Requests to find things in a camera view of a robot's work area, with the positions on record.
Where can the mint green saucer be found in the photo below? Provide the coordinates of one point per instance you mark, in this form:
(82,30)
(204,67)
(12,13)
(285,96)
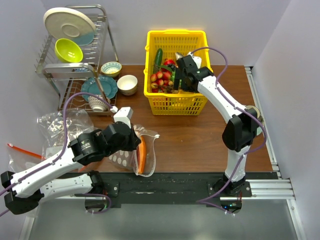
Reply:
(259,129)

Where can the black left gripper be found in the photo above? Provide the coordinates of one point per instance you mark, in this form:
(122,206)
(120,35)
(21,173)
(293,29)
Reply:
(135,140)

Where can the metal dish rack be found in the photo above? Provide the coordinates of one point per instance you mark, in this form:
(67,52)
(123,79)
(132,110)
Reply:
(66,79)

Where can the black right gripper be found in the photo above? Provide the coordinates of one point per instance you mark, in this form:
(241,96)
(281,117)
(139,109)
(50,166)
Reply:
(178,77)

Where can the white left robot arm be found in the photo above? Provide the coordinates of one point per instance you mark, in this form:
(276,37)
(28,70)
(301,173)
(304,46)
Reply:
(23,191)

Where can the orange papaya slice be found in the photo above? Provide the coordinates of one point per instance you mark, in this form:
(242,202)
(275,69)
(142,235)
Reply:
(141,156)

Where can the large cream blue plate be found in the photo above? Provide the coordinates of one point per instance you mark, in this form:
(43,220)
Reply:
(68,23)

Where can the dark green cucumber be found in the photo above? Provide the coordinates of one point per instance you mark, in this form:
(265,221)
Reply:
(158,57)

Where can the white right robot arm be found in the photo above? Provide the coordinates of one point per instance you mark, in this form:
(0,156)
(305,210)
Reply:
(241,123)

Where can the yellow plastic basket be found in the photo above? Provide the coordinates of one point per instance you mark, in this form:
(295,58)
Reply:
(172,41)

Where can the cream mug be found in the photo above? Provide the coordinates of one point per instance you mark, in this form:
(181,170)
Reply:
(259,115)

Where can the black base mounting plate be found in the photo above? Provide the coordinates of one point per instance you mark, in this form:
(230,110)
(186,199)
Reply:
(170,188)

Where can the teal patterned small bowl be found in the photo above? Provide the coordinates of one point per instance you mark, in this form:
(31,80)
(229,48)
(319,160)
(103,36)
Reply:
(111,69)

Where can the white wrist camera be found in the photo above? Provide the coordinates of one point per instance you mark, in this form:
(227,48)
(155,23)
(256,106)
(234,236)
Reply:
(196,59)
(123,115)

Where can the lime green bowl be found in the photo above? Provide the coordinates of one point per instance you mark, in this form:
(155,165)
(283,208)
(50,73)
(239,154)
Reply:
(67,51)

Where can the red pomegranate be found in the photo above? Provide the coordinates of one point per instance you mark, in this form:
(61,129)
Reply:
(170,63)

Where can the crumpled clear plastic bag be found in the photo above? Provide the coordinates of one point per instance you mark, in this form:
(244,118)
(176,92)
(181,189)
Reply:
(51,126)

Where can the teal scalloped plate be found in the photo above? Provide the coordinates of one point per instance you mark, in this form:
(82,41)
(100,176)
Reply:
(109,86)

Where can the patterned white bowl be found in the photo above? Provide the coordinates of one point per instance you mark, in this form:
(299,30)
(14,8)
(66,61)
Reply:
(97,105)

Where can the grey toy fish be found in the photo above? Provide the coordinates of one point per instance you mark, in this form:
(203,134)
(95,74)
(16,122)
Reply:
(178,55)

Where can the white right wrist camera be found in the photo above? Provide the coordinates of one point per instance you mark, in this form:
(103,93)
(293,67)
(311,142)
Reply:
(196,59)

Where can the brown longan bunch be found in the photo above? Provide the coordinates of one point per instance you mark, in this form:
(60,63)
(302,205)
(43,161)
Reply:
(169,89)

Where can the orange-zipper clear bag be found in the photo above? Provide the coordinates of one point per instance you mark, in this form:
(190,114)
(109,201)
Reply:
(21,159)

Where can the white cream bowl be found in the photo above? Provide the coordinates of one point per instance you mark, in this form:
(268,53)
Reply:
(127,85)

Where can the yellow bell pepper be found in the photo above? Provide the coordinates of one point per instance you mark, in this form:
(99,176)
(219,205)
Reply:
(182,92)

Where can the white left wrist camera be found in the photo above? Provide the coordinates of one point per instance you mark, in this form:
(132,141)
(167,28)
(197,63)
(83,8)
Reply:
(123,115)

